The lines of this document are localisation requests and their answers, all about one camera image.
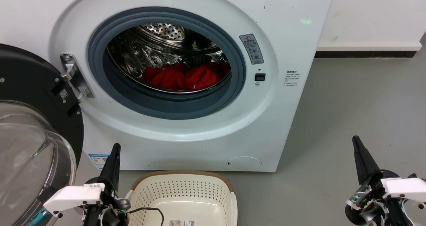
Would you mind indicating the red clothing item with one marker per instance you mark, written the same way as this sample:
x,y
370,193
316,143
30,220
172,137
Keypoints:
x,y
173,79

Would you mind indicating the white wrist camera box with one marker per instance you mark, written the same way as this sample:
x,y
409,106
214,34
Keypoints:
x,y
73,196
406,187

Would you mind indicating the stainless steel washing machine drum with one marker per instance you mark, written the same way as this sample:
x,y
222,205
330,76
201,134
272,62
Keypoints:
x,y
159,31

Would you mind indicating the metal door hinge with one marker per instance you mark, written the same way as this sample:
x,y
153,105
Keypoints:
x,y
75,78

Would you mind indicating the blue energy label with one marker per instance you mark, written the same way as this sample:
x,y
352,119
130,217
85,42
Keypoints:
x,y
98,161

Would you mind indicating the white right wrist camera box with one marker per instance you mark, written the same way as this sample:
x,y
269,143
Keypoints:
x,y
406,187

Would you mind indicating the white barcode product label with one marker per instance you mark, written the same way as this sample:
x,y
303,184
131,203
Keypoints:
x,y
181,223

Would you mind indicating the black glass washer door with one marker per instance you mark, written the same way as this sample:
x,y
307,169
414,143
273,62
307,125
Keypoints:
x,y
26,73

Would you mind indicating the cream perforated laundry basket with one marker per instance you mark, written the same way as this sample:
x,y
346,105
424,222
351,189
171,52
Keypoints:
x,y
183,192

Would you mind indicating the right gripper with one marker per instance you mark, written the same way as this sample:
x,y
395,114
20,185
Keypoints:
x,y
366,206

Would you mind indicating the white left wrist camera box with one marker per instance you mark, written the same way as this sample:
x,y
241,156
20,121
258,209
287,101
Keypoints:
x,y
73,196

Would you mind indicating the black door latch socket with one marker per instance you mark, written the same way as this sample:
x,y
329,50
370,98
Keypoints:
x,y
260,77

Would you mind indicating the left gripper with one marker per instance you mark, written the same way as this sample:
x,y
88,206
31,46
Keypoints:
x,y
113,216

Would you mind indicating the grey warning sticker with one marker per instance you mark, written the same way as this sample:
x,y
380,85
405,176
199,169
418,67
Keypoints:
x,y
252,49

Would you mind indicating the white front-load washing machine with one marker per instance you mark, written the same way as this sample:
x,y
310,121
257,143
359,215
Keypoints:
x,y
283,119

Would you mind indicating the round filter cover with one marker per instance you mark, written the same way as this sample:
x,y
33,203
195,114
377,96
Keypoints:
x,y
244,163

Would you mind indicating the grey rubber door gasket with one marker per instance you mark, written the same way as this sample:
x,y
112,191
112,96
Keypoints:
x,y
166,106

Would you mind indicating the black baseboard strip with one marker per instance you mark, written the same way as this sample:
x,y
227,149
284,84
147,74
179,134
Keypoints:
x,y
366,54

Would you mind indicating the QR sticker on door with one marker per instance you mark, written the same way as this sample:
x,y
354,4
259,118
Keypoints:
x,y
64,94

